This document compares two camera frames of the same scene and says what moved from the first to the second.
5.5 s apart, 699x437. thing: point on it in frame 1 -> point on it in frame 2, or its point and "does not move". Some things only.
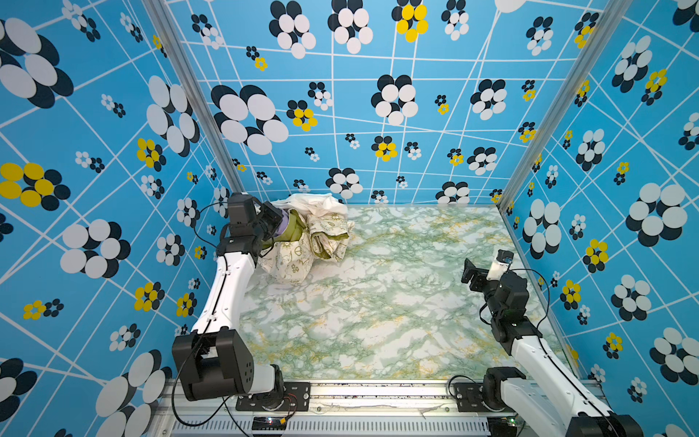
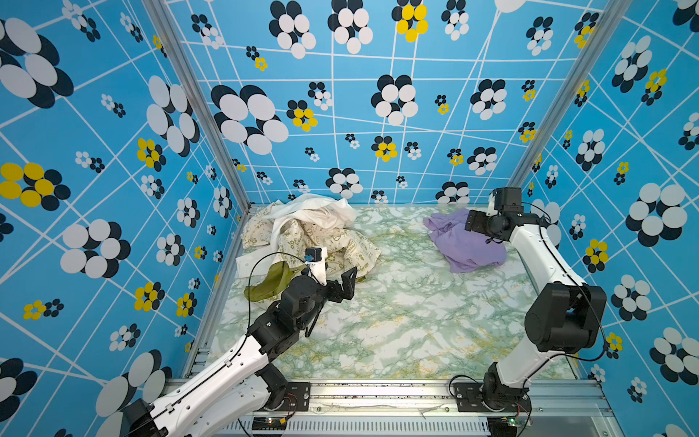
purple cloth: x=283 y=225 -> x=465 y=250
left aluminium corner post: x=164 y=18 does not move
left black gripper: x=271 y=213 -> x=348 y=288
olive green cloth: x=328 y=236 -> x=276 y=279
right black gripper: x=471 y=272 -> x=477 y=217
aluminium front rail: x=370 y=409 does not move
